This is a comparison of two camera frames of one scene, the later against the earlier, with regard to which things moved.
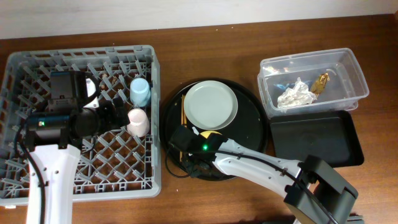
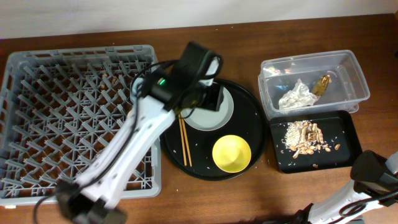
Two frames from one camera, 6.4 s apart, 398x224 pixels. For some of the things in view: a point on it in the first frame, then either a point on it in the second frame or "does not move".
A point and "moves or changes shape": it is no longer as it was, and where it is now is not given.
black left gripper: [115, 113] → [214, 99]
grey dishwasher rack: [117, 163] does not move
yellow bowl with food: [206, 133] moves or changes shape
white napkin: [297, 95] does not move
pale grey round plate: [211, 105] does not move
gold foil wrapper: [319, 86] does not move
